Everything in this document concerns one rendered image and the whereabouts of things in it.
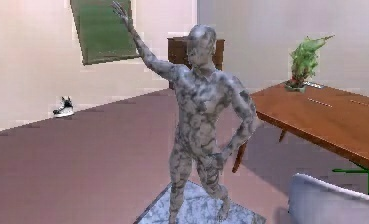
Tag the dark brown chest of drawers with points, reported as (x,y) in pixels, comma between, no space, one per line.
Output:
(178,50)

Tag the grey marble human statue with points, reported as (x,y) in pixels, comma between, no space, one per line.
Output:
(200,100)

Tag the black and white shoe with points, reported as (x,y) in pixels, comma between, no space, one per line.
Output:
(64,108)

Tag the green potted house plant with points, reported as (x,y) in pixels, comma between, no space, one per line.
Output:
(303,63)

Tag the grey flat remote control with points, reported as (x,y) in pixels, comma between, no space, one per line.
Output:
(313,85)

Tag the thin pale stick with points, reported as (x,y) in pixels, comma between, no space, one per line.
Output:
(320,102)
(362,103)

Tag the brown wooden table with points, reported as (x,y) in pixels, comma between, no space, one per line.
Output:
(325,116)

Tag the green metal stand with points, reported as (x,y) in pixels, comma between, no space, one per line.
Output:
(367,175)

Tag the green framed wall picture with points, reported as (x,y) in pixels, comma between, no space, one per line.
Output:
(103,31)

